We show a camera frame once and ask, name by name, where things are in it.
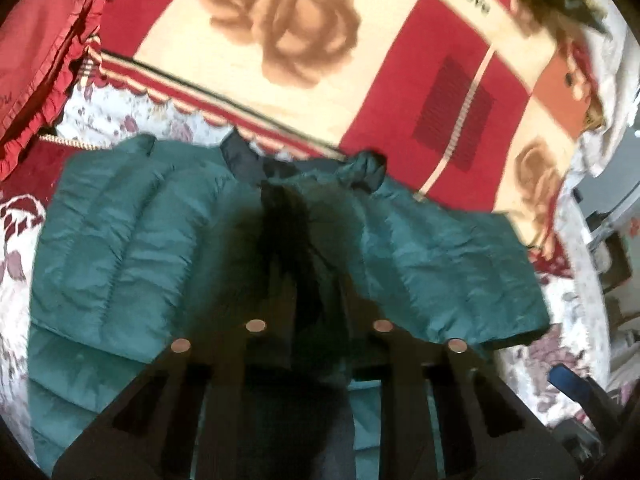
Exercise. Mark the teal puffer jacket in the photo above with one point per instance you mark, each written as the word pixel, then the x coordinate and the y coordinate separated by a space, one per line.
pixel 152 240

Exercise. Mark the red cream rose blanket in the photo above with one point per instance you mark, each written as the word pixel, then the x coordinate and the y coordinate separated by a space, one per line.
pixel 476 104

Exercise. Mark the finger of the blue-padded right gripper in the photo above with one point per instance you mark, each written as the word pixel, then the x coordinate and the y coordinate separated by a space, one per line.
pixel 602 412

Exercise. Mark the red heart ruffled pillow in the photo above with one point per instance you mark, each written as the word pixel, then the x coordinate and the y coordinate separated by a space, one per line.
pixel 41 40

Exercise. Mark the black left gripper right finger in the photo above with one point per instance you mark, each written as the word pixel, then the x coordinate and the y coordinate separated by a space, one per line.
pixel 366 336

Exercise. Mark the floral white maroon bedspread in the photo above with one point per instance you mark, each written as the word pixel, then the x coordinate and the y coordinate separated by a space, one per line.
pixel 578 336

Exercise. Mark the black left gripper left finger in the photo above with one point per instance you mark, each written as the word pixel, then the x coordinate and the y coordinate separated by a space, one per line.
pixel 282 361

